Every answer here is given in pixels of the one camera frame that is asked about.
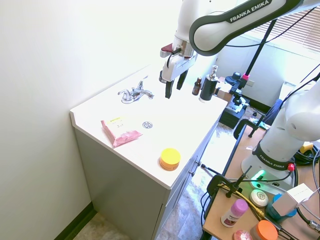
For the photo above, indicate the tan cardboard box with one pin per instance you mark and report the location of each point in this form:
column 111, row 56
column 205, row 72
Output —
column 223, row 94

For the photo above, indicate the chrome faucet spout body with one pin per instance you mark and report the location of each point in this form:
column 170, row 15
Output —
column 143, row 94

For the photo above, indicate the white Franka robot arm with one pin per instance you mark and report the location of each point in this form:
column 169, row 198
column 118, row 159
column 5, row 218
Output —
column 212, row 32

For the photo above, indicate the orange jar with yellow lid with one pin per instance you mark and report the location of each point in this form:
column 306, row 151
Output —
column 170, row 158

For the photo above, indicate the brown window blinds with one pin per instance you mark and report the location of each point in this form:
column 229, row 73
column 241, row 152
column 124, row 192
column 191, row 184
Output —
column 297, row 27

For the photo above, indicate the red and white wrist camera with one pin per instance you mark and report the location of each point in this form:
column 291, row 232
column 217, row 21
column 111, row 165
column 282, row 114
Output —
column 166, row 51

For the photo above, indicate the pink wipes packet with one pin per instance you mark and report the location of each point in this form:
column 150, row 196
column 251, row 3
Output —
column 120, row 131

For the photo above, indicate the black soap pump dispenser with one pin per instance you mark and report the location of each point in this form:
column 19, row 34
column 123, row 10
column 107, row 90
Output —
column 208, row 87

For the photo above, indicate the white deodorant with pink cap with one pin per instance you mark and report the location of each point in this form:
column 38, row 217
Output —
column 235, row 212

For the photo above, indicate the brown dropper bottle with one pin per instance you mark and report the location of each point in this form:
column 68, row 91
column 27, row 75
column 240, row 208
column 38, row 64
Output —
column 197, row 87

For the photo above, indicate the dark baseboard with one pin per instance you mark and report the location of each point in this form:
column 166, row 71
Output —
column 80, row 220

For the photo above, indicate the black c-clamp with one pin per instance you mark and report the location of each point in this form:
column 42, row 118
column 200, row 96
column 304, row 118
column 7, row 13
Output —
column 246, row 126
column 216, row 185

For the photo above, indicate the white carton box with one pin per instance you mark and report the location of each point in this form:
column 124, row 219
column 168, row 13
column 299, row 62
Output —
column 292, row 197

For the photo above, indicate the yellow and black controller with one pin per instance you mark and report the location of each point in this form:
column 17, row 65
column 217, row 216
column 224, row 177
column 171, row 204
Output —
column 306, row 148

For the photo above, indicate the blue cup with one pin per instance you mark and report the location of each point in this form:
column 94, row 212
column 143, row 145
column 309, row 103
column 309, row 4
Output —
column 272, row 210

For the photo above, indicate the chrome faucet lift rod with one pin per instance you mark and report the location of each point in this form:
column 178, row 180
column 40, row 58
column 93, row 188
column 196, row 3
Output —
column 134, row 89

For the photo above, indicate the metal cabinet knob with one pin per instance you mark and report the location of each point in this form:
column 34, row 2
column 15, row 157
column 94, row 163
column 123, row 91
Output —
column 192, row 173
column 198, row 163

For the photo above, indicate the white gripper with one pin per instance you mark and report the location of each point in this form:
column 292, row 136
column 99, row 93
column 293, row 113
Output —
column 176, row 66

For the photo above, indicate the small black tripod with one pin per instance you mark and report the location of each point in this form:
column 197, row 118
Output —
column 238, row 182

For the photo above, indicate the thin black rod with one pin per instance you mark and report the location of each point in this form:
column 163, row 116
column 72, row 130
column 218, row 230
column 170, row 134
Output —
column 211, row 168

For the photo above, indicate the dark blue cloth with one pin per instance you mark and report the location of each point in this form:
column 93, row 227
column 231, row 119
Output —
column 275, row 112

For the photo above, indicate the grey vanity cabinet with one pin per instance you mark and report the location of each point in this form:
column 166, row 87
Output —
column 130, row 185

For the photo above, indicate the black camera stand pole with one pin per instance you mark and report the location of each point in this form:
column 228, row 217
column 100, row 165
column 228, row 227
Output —
column 260, row 50

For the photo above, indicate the white vanity top with sink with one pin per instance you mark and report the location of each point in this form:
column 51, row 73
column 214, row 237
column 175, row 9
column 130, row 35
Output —
column 175, row 117

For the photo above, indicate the black camera on stand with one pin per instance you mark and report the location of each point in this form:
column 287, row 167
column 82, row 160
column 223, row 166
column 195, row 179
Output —
column 236, row 82

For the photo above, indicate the chrome sink drain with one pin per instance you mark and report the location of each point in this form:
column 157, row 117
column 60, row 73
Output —
column 147, row 124

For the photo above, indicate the round pink soap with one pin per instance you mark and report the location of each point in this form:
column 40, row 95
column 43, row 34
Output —
column 242, row 235

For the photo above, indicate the black box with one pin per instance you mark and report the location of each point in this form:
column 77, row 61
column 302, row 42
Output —
column 231, row 116

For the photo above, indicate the red emergency stop button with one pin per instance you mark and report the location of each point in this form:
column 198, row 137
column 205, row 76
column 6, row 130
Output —
column 290, row 167

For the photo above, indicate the brown container with orange lid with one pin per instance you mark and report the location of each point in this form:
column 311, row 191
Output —
column 266, row 231

